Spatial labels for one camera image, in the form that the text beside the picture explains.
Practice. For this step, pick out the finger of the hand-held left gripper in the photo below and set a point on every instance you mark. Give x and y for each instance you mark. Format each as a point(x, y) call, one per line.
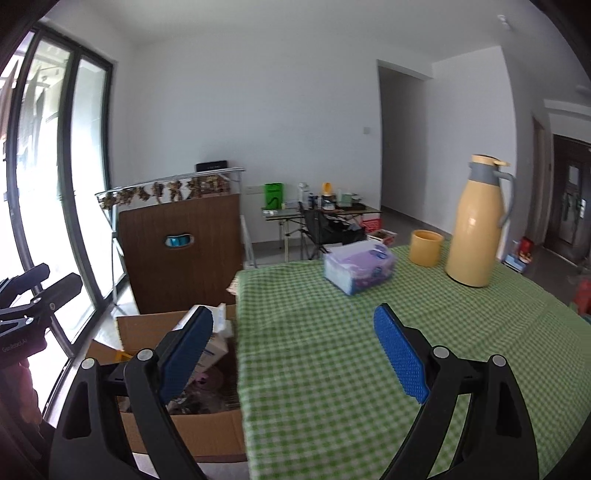
point(27, 279)
point(57, 290)

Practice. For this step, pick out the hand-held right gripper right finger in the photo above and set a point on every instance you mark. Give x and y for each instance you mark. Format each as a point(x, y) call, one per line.
point(399, 355)

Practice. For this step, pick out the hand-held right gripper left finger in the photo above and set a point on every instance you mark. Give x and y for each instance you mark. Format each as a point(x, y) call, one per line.
point(187, 350)

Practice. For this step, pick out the white carton blue print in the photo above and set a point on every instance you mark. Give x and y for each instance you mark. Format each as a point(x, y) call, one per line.
point(218, 346)

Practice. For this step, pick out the clear plastic wrap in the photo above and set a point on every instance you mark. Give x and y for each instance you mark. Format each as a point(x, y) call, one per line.
point(217, 392)

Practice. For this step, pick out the brown cardboard box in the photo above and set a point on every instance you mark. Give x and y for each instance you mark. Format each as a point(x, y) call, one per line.
point(207, 434)

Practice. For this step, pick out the person's left hand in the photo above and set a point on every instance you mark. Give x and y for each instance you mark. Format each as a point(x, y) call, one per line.
point(18, 392)

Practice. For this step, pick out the yellow snack packet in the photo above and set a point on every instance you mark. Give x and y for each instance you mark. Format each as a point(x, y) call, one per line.
point(123, 356)

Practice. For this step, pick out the green checked tablecloth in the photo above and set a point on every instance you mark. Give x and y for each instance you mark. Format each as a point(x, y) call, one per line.
point(323, 346)

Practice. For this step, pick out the brown wooden chair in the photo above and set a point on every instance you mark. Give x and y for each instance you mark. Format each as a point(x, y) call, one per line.
point(152, 277)

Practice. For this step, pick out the purple tissue pack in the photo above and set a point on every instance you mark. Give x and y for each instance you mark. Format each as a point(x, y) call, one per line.
point(355, 272)

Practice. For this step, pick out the yellow cup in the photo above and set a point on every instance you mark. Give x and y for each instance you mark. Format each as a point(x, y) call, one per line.
point(427, 249)

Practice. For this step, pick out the white box of dark items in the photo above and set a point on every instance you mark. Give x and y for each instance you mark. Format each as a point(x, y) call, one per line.
point(384, 237)

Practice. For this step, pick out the red plastic basket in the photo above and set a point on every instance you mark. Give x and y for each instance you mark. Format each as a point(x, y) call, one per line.
point(373, 225)

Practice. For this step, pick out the yellow thermos jug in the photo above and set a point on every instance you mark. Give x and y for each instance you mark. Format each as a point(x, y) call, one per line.
point(475, 230)

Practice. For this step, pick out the black camping chair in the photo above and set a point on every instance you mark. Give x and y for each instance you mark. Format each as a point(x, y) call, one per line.
point(323, 230)

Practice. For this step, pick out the blue wrapped pack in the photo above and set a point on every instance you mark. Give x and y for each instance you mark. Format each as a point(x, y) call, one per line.
point(515, 263)

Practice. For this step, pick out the folding camping table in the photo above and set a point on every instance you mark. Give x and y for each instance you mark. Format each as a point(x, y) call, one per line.
point(360, 211)

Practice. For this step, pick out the red gift box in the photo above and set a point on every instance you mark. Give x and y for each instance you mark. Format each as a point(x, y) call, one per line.
point(525, 249)

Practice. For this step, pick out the cluster of bottles and jars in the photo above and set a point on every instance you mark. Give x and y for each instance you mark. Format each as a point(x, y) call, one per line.
point(328, 194)

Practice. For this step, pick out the green paper bag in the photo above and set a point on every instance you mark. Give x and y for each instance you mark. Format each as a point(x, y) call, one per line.
point(273, 196)

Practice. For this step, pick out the black speaker box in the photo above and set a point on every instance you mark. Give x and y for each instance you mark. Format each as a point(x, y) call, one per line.
point(211, 165)

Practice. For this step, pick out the red plastic stool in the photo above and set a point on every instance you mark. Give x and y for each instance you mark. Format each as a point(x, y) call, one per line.
point(582, 295)

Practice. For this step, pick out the dark wooden door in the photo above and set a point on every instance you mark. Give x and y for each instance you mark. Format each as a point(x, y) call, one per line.
point(568, 207)

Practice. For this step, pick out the white ceiling sensor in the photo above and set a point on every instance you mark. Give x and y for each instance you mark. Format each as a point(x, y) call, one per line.
point(504, 22)

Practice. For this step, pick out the black window frame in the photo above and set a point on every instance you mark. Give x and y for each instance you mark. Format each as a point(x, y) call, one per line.
point(66, 115)

